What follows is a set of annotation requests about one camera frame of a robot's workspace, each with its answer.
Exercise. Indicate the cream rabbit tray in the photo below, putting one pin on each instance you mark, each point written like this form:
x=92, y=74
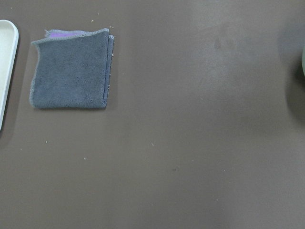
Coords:
x=9, y=37

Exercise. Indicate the grey folded cloth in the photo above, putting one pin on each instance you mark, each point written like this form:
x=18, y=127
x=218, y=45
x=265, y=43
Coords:
x=73, y=69

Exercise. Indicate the mint green bowl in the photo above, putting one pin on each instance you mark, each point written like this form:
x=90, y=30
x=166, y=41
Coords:
x=303, y=60

